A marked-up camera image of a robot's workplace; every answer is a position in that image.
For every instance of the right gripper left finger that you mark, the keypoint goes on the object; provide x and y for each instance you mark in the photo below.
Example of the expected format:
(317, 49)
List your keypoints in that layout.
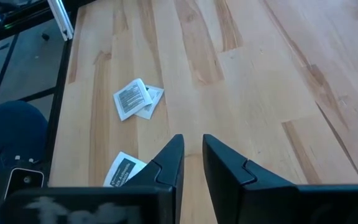
(120, 205)

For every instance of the person's leg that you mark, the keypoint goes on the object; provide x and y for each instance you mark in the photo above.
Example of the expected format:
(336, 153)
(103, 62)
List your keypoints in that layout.
(11, 130)

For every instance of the silver aluminium bar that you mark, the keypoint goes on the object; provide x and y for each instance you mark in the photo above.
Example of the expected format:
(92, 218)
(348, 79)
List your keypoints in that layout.
(60, 18)

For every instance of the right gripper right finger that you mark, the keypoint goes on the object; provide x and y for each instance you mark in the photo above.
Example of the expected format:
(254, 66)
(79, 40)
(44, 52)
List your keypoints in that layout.
(275, 205)

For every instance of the antiseptic wipe packet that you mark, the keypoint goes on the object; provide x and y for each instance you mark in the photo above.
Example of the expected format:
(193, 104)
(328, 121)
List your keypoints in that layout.
(132, 99)
(156, 95)
(123, 169)

